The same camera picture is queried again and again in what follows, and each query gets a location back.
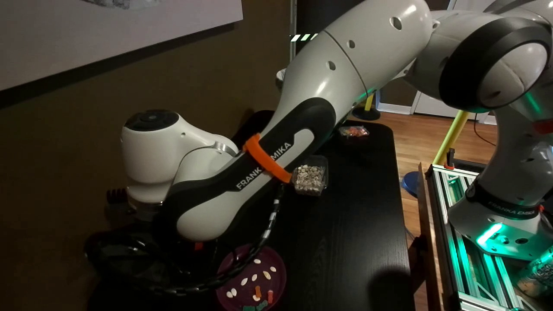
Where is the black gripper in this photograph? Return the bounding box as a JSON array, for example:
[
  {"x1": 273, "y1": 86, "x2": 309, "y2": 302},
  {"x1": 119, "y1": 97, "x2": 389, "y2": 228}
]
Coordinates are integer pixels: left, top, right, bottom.
[{"x1": 123, "y1": 217, "x2": 176, "y2": 262}]

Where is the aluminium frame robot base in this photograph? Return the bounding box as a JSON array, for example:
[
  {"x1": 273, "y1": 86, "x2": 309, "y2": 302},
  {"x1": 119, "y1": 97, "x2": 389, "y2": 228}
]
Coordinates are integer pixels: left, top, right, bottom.
[{"x1": 424, "y1": 162, "x2": 553, "y2": 311}]

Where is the brown bristle brush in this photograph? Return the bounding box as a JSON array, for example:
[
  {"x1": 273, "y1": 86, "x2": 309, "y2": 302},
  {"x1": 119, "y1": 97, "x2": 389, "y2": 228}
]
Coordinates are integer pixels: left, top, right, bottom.
[{"x1": 104, "y1": 186, "x2": 132, "y2": 207}]

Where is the purple plate with pills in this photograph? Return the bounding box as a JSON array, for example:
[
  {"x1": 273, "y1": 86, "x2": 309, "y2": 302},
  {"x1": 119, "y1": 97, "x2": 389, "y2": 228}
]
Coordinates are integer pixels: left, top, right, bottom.
[{"x1": 214, "y1": 243, "x2": 289, "y2": 311}]

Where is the rectangular clear container with grains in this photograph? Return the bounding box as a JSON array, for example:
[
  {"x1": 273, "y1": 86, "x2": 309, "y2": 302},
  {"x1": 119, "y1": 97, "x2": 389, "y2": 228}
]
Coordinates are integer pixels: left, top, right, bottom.
[{"x1": 290, "y1": 154, "x2": 330, "y2": 198}]

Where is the small clear snack packet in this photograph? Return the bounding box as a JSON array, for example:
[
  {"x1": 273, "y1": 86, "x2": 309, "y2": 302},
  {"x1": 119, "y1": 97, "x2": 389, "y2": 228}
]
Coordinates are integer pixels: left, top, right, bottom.
[{"x1": 337, "y1": 122, "x2": 372, "y2": 140}]

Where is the striped caution tape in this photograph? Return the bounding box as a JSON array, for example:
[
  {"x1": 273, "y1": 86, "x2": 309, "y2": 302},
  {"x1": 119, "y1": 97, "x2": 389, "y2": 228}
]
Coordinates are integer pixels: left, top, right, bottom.
[{"x1": 289, "y1": 31, "x2": 320, "y2": 45}]

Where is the yellow stick with black base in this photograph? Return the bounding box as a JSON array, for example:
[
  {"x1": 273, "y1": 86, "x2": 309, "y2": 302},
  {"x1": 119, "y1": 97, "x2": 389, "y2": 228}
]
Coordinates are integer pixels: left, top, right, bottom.
[{"x1": 351, "y1": 90, "x2": 382, "y2": 122}]

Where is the blue round object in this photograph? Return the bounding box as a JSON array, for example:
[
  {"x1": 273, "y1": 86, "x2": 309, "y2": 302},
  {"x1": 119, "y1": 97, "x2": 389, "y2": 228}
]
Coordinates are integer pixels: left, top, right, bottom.
[{"x1": 399, "y1": 169, "x2": 427, "y2": 198}]

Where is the yellow pole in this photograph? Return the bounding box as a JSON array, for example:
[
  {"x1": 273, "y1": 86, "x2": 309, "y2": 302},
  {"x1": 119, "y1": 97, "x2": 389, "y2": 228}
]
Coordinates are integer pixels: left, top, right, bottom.
[{"x1": 432, "y1": 109, "x2": 472, "y2": 167}]

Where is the white wall board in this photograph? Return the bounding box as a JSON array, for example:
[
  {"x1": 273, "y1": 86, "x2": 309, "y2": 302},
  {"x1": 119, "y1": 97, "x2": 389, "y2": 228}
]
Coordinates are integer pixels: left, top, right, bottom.
[{"x1": 0, "y1": 0, "x2": 246, "y2": 93}]

